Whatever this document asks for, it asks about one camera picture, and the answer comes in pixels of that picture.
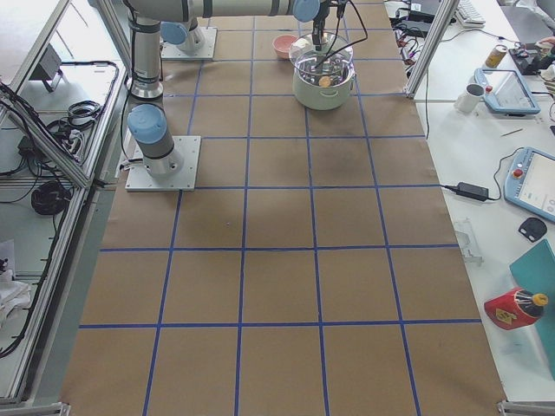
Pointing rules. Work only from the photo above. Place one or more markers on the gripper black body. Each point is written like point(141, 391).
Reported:
point(318, 24)

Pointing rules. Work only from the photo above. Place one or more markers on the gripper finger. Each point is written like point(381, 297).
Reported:
point(317, 39)

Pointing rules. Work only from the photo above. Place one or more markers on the glass pot lid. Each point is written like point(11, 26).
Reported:
point(334, 60)

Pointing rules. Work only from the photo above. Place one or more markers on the brown egg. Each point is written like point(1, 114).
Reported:
point(324, 81)

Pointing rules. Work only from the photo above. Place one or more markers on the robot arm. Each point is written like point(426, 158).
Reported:
point(148, 123)
point(184, 39)

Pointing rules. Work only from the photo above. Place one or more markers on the pale green cooking pot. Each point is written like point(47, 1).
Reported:
point(319, 98)

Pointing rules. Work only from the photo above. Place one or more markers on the pink bowl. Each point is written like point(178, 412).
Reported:
point(282, 46)

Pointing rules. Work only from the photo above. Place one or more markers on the white mug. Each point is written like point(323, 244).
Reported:
point(469, 98)

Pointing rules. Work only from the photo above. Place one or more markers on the yellow can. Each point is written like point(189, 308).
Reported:
point(496, 56)

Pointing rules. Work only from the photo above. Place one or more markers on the far blue teach pendant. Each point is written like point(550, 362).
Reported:
point(506, 92)

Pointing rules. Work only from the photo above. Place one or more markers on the blue teach pendant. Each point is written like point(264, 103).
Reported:
point(506, 92)
point(529, 183)

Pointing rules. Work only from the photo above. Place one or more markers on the black power adapter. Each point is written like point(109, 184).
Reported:
point(466, 190)

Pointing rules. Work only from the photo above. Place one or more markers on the near blue teach pendant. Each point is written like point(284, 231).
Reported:
point(529, 183)

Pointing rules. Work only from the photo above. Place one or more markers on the black round device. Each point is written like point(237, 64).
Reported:
point(533, 229)

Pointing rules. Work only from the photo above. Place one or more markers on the teal board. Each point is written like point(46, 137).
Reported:
point(534, 271)

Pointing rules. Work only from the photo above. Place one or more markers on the red bottle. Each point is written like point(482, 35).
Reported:
point(516, 308)

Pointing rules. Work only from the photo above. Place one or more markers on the white cloth pile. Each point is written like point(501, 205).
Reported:
point(15, 295)

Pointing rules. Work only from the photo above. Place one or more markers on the aluminium frame post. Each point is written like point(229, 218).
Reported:
point(438, 28)

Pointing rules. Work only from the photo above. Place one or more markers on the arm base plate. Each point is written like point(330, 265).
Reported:
point(177, 171)
point(206, 53)

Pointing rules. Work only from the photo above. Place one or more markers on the clear plastic bracket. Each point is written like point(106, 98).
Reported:
point(467, 242)

